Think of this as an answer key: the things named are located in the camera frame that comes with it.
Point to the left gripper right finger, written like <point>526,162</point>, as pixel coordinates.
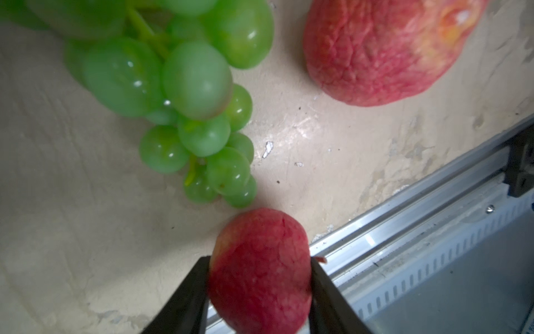
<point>330,312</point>

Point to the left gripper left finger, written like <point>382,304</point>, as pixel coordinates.
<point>186,310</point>

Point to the red fake apple front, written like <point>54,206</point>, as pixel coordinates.
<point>260,273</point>

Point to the red fake apple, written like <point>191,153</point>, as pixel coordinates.
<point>260,273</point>
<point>372,53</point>

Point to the green fake grape bunch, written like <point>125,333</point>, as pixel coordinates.
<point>171,63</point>

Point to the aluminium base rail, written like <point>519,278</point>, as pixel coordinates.
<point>452,253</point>

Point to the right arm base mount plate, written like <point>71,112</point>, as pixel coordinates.
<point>519,170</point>

